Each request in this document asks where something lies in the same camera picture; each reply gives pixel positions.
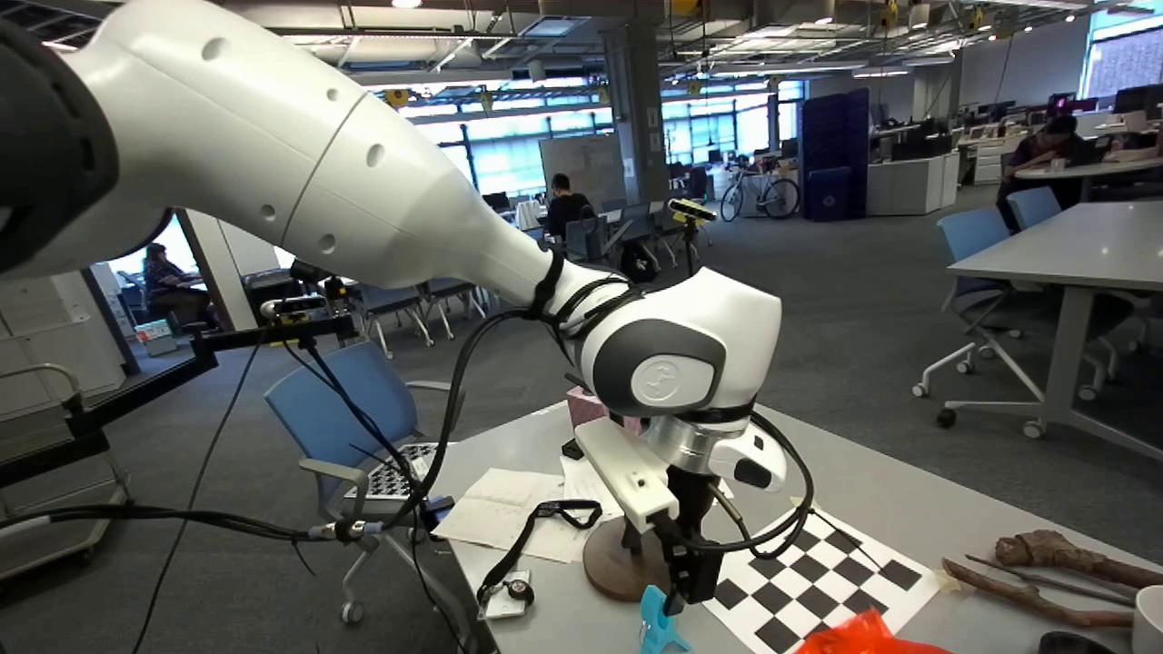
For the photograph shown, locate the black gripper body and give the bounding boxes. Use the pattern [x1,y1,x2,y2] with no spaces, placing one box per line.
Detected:
[655,460,730,558]

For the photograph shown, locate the black pole wooden base stand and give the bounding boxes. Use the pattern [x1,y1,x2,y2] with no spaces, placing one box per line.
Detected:
[578,505,682,607]

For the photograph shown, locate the black white checkerboard sheet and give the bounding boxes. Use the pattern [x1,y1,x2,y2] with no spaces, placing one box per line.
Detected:
[690,505,943,654]

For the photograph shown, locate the pink tissue box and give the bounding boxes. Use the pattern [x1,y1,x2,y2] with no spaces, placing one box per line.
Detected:
[562,383,648,442]

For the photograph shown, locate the white badge card with reel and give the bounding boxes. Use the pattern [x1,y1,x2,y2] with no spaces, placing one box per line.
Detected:
[484,574,542,625]

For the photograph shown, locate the orange plastic bag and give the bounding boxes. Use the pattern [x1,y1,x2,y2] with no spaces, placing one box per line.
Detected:
[787,607,957,654]

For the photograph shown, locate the large white printed paper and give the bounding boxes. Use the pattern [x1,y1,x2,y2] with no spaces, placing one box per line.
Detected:
[430,465,589,570]

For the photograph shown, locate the checkered calibration board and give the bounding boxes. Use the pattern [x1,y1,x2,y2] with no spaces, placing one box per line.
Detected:
[352,438,442,510]

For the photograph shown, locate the blue office chair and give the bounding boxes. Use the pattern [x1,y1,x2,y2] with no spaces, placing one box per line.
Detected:
[355,282,433,356]
[263,342,470,629]
[423,277,494,342]
[908,205,1055,436]
[1000,181,1063,237]

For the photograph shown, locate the seated person black shirt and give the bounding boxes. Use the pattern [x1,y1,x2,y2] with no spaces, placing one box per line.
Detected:
[538,170,598,242]

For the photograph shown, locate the dark blue cabinet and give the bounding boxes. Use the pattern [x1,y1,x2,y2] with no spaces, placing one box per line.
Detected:
[792,87,877,224]

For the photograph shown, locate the white low cabinet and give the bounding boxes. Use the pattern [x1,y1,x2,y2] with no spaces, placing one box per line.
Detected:
[862,149,963,222]

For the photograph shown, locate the white round cup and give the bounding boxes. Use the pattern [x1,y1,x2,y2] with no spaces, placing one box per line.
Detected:
[1131,580,1163,654]

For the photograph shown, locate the grey office table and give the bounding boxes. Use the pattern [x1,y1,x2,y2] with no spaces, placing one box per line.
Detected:
[943,197,1163,465]

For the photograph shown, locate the seated person dark clothes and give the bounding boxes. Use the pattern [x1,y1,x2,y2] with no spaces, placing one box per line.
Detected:
[997,110,1102,206]

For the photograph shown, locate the seated person by window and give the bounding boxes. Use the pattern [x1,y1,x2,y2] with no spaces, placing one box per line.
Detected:
[137,241,211,336]

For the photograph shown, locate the grey floor plate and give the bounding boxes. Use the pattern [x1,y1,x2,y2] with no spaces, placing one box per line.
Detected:
[0,483,122,590]

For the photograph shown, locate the white side cabinet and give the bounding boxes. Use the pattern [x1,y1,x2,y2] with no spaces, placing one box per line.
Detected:
[0,270,137,430]

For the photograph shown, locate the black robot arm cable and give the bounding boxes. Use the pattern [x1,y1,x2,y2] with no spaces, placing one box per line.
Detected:
[0,247,817,563]

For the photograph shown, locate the black camera boom stand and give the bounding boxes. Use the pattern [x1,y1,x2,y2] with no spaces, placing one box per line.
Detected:
[0,288,363,489]

